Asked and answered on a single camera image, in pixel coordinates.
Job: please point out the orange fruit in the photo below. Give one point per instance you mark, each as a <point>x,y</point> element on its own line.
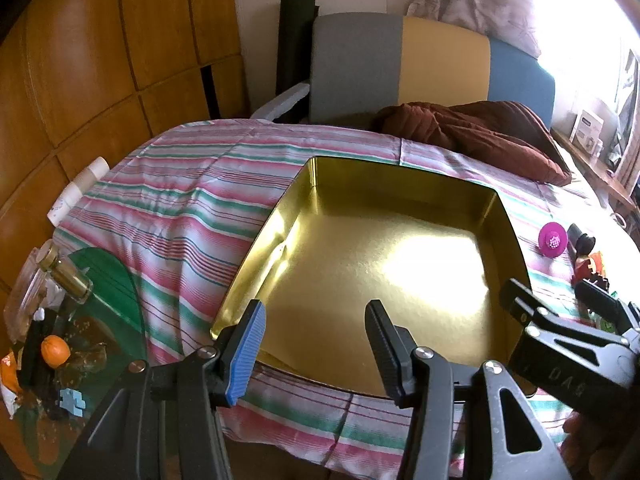
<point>55,351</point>

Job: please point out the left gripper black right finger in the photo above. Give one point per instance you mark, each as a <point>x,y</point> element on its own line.
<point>391,346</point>

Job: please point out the white tube bottle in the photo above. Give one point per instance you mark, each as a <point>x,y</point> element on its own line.
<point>77,188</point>

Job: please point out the blue puzzle piece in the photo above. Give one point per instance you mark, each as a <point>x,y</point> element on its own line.
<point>72,401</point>

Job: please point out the green glass side table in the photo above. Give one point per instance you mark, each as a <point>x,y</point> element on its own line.
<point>104,334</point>

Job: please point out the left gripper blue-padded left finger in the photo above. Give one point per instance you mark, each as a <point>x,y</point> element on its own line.
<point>239,345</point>

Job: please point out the black rolled mat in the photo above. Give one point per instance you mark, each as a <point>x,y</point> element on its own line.
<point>296,21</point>

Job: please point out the white box on shelf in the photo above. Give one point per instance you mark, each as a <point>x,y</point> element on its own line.
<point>586,131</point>

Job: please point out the white plastic armrest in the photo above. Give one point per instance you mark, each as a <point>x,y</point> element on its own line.
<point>283,103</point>

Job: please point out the dark red perfume bottle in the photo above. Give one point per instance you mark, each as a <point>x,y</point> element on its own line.
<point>584,269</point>

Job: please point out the glass perfume bottle gold cap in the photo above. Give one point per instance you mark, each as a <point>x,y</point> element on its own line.
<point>61,269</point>

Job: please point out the dark red pillow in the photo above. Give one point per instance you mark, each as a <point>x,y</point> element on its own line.
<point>505,134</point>

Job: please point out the black cylindrical cap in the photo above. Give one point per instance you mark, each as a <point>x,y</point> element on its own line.
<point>582,242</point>

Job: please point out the gold metal tray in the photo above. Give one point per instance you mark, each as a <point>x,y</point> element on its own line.
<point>435,250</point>

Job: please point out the grey yellow blue headboard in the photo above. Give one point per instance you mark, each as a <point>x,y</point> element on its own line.
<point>362,62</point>

